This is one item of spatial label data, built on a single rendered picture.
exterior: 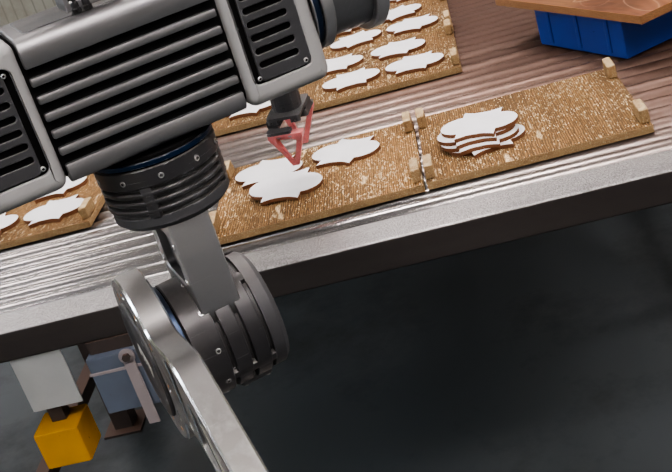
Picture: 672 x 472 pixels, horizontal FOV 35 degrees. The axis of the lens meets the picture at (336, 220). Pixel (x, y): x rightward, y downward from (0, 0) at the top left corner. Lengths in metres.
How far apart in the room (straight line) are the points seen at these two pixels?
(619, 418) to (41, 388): 1.44
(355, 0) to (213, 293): 0.35
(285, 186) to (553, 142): 0.52
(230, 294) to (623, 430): 1.74
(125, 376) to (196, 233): 0.88
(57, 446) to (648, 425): 1.42
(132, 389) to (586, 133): 0.94
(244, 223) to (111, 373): 0.36
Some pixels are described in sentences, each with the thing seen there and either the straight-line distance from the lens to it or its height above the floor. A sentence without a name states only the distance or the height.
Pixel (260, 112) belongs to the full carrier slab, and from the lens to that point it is 2.64.
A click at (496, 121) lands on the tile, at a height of 0.97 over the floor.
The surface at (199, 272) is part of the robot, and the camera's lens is 1.17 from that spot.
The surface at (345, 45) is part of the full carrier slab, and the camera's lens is 2.95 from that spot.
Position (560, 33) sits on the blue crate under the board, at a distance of 2.52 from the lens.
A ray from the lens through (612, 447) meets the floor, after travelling 2.74.
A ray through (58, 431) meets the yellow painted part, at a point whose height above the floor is 0.70.
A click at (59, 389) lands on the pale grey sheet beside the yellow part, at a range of 2.09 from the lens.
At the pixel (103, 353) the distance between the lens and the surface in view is 2.01.
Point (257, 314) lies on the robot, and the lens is 1.19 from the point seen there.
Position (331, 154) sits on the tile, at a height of 0.94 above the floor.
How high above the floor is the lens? 1.69
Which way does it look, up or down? 23 degrees down
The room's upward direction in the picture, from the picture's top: 18 degrees counter-clockwise
